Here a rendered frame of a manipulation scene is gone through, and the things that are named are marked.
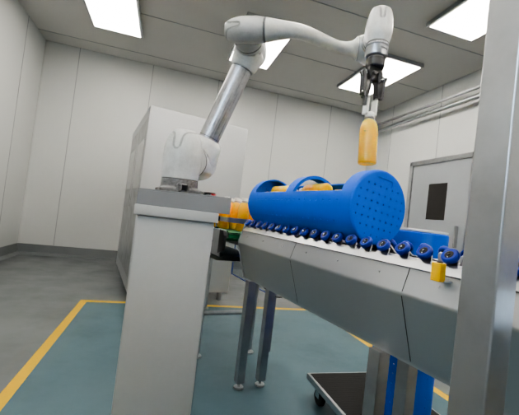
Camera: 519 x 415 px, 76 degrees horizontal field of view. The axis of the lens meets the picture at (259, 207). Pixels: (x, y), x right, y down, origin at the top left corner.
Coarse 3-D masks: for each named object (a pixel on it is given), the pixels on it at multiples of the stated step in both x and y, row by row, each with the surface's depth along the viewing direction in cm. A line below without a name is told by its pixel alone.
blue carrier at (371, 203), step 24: (264, 192) 179; (288, 192) 157; (312, 192) 140; (336, 192) 126; (360, 192) 119; (384, 192) 125; (264, 216) 179; (288, 216) 157; (312, 216) 139; (336, 216) 125; (360, 216) 120; (384, 216) 125; (360, 240) 123
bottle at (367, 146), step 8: (368, 120) 133; (360, 128) 135; (368, 128) 132; (376, 128) 132; (360, 136) 134; (368, 136) 131; (376, 136) 133; (360, 144) 133; (368, 144) 131; (376, 144) 132; (360, 152) 133; (368, 152) 131; (376, 152) 133; (360, 160) 132; (368, 160) 131
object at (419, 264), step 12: (252, 228) 194; (288, 240) 155; (300, 240) 147; (312, 240) 140; (324, 240) 134; (348, 252) 118; (360, 252) 114; (372, 252) 110; (384, 252) 107; (396, 264) 99; (408, 264) 96; (420, 264) 93; (456, 264) 86; (456, 276) 83; (516, 288) 72
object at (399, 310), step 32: (256, 256) 181; (288, 256) 150; (320, 256) 131; (352, 256) 117; (288, 288) 155; (320, 288) 131; (352, 288) 114; (384, 288) 100; (416, 288) 91; (448, 288) 84; (352, 320) 118; (384, 320) 103; (416, 320) 92; (448, 320) 83; (512, 320) 70; (416, 352) 94; (448, 352) 85; (512, 352) 70; (448, 384) 86; (512, 384) 72
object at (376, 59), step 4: (372, 56) 133; (376, 56) 133; (380, 56) 133; (368, 60) 135; (372, 60) 133; (376, 60) 133; (380, 60) 133; (384, 60) 134; (368, 64) 134; (372, 64) 134; (376, 64) 133; (380, 64) 133; (384, 64) 134; (368, 68) 134; (372, 68) 135; (376, 68) 135; (380, 68) 136; (368, 72) 134; (376, 72) 136; (368, 76) 135; (376, 76) 136; (376, 80) 136
